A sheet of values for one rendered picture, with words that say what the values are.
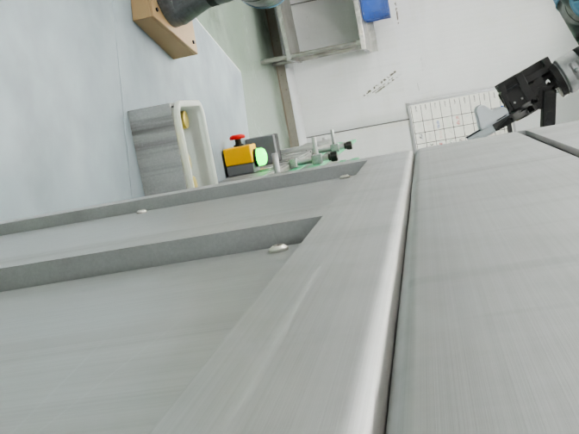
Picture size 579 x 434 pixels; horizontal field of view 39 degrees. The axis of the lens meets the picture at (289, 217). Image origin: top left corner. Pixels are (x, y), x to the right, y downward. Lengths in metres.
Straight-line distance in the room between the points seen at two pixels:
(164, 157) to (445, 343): 1.32
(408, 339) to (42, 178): 0.99
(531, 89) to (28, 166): 0.99
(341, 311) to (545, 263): 0.05
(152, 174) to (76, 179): 0.27
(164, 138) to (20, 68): 0.39
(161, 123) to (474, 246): 1.23
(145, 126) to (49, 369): 1.24
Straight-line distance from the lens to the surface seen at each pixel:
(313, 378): 0.16
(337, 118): 7.61
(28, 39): 1.20
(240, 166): 2.05
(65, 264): 0.43
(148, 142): 1.48
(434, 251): 0.26
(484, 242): 0.26
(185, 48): 1.77
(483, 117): 1.68
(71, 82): 1.29
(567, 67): 1.70
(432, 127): 7.56
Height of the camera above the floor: 1.25
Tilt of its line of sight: 10 degrees down
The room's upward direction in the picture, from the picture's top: 81 degrees clockwise
